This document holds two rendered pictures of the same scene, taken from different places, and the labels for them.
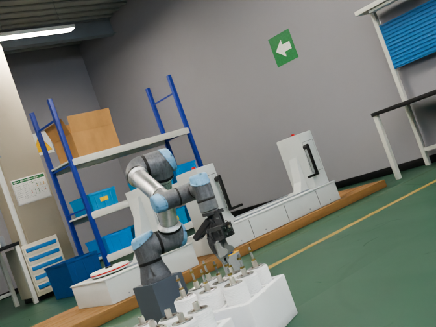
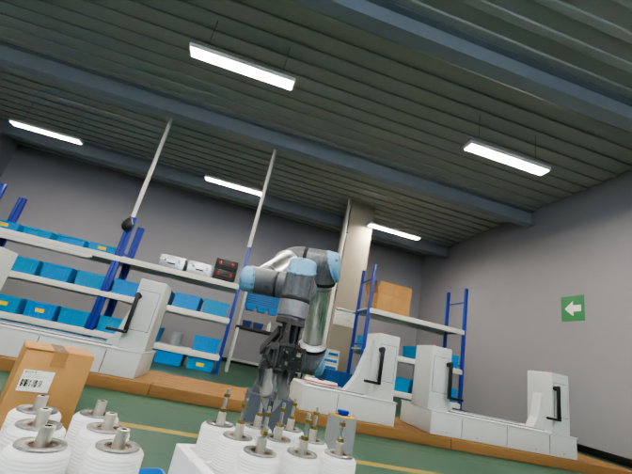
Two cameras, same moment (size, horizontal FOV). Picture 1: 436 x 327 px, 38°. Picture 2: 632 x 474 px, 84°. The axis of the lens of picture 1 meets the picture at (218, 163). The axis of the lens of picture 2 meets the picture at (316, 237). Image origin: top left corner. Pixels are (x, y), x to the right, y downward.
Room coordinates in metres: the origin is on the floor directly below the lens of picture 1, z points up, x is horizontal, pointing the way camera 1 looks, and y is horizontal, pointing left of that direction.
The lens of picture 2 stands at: (1.72, -0.37, 0.47)
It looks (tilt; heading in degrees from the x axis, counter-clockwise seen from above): 19 degrees up; 30
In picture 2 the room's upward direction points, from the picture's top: 12 degrees clockwise
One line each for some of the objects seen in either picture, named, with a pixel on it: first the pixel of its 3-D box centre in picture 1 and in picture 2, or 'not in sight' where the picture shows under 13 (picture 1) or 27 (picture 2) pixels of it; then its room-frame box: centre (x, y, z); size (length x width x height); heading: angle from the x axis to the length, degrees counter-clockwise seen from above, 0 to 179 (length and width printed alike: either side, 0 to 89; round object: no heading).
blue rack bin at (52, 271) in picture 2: not in sight; (62, 275); (4.58, 5.31, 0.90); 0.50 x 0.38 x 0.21; 41
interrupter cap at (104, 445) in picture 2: (197, 309); (118, 447); (2.24, 0.24, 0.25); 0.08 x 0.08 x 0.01
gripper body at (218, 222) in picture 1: (217, 225); (286, 344); (2.48, 0.09, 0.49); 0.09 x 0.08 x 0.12; 52
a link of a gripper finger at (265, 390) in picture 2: (222, 252); (268, 389); (2.47, 0.10, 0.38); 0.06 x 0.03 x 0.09; 52
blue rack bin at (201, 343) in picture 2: not in sight; (206, 344); (6.05, 3.61, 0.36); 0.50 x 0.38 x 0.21; 40
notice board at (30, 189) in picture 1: (31, 189); (345, 318); (8.59, 2.49, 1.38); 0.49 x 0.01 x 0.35; 130
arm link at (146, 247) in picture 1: (146, 246); not in sight; (3.08, 0.46, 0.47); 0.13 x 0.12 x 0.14; 112
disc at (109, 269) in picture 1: (109, 268); (320, 381); (4.76, 1.03, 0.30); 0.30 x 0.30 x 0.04
